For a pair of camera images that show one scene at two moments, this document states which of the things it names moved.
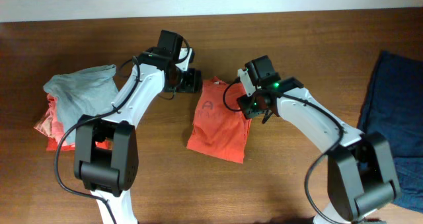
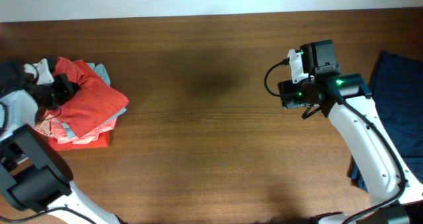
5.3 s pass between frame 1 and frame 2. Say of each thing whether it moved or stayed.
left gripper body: moved
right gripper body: moved
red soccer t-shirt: moved
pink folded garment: stayed
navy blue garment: stayed
